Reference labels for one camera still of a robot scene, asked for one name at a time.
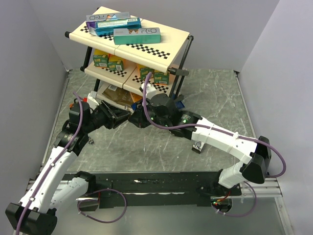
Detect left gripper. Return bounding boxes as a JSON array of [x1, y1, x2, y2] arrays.
[[83, 99, 131, 133]]

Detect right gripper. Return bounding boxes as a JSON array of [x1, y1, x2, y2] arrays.
[[128, 98, 170, 128]]

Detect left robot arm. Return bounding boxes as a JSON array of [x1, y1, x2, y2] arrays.
[[5, 99, 131, 235]]

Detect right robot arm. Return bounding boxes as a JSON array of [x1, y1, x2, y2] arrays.
[[129, 94, 271, 195]]

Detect brown flat packet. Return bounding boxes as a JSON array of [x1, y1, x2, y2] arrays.
[[102, 85, 134, 107]]

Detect blue snack bag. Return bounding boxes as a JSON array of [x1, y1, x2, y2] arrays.
[[131, 98, 185, 111]]

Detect green carton right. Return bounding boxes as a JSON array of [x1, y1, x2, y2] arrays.
[[154, 70, 170, 85]]

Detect green carton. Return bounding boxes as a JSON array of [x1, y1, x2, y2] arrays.
[[93, 49, 110, 68], [107, 54, 124, 71], [154, 70, 170, 85], [138, 65, 155, 80]]

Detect green carton far left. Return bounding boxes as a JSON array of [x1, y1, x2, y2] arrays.
[[93, 49, 110, 68]]

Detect beige three-tier shelf rack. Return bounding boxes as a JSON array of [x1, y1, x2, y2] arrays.
[[65, 19, 194, 101]]

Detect black R&O box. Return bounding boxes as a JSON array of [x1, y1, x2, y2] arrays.
[[192, 141, 204, 154]]

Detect teal R&O box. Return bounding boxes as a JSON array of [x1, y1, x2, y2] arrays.
[[113, 27, 161, 45]]

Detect blue toothpaste box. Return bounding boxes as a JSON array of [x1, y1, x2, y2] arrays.
[[86, 18, 141, 36]]

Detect purple R&O box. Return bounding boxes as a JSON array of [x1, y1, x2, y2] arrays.
[[86, 12, 130, 27]]

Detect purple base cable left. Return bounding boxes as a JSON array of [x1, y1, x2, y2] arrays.
[[77, 188, 128, 224]]

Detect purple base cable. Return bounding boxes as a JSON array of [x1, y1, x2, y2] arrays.
[[211, 182, 258, 219], [77, 188, 128, 224]]

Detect black base frame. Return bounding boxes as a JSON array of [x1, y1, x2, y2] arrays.
[[60, 171, 245, 209]]

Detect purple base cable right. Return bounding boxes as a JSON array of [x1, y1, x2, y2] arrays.
[[211, 182, 258, 219]]

